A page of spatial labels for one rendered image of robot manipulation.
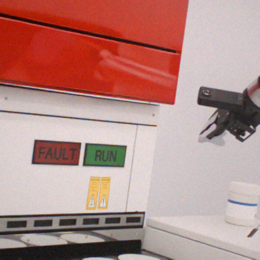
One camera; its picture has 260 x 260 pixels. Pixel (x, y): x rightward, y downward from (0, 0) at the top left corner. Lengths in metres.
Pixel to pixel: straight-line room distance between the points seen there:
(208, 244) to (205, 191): 2.64
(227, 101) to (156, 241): 0.39
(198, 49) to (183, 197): 0.82
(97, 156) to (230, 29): 2.74
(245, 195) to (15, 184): 0.58
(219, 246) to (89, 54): 0.47
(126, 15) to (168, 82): 0.19
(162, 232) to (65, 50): 0.48
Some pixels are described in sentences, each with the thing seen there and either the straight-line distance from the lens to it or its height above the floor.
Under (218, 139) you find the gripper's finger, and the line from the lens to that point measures 1.85.
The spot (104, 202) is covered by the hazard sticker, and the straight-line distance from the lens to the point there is 1.56.
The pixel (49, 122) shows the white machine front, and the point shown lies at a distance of 1.43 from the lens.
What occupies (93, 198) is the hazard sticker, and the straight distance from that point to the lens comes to 1.53.
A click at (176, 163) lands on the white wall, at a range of 3.94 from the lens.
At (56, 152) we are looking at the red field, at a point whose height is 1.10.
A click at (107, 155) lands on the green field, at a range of 1.54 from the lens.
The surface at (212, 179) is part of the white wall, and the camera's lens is 4.20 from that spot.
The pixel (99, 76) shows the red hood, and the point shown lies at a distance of 1.43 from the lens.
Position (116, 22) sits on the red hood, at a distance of 1.46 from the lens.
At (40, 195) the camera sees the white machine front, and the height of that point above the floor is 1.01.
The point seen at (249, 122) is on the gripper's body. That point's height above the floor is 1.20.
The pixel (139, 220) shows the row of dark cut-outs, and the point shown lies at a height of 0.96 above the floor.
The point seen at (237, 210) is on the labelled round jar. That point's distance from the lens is 1.73.
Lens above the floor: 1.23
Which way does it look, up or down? 3 degrees down
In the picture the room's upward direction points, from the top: 8 degrees clockwise
